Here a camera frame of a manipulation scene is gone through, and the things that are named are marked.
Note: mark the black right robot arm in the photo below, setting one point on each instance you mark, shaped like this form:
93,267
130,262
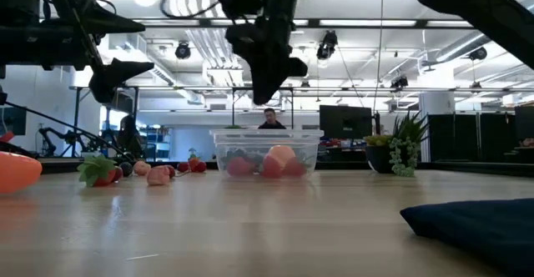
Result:
480,6

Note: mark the dark blue folded cloth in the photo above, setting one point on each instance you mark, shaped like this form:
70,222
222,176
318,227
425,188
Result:
480,231

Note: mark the pale pink fruit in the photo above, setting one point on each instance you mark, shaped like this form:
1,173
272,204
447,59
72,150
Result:
157,176

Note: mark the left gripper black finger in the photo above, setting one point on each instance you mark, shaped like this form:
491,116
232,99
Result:
119,77
108,22

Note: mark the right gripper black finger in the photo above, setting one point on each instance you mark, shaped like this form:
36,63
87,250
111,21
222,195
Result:
297,67
267,79

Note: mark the red plastic strawberry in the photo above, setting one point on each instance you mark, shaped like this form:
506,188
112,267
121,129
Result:
271,168

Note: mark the black monitor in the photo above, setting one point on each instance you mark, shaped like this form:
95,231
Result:
345,122
525,124

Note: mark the small orange-red strawberry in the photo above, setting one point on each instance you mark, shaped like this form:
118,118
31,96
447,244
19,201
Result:
194,164

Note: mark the red cherry with stem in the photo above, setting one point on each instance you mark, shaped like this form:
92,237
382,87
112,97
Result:
182,167
202,167

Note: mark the background black robot arm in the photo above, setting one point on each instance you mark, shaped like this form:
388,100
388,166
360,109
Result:
58,137

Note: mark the small red fruit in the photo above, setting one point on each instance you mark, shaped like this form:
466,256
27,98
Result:
118,174
171,171

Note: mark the black overhead light bar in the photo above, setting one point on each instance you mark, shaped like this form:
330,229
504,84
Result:
367,23

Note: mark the orange plastic peach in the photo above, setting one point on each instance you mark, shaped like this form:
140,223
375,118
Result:
282,152

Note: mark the small red object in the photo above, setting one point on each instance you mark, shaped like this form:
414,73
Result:
6,137

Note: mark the clear plastic tupperware container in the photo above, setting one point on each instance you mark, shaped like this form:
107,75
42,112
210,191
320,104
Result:
221,147

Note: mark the black ceiling spotlight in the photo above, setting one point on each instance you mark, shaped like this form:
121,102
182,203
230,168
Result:
399,82
478,53
327,45
182,51

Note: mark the small dark plum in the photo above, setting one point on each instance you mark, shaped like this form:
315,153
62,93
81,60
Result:
127,169

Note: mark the black room partition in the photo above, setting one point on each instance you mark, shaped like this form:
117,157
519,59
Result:
480,137

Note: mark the strawberry with large green leaves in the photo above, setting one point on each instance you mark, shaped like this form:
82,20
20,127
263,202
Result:
98,172

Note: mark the small pink peach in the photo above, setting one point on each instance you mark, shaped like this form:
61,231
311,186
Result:
142,168

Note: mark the person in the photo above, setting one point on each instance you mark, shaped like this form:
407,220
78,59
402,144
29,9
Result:
127,137
271,122

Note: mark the potted succulent plant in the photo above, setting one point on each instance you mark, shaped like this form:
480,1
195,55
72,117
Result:
379,158

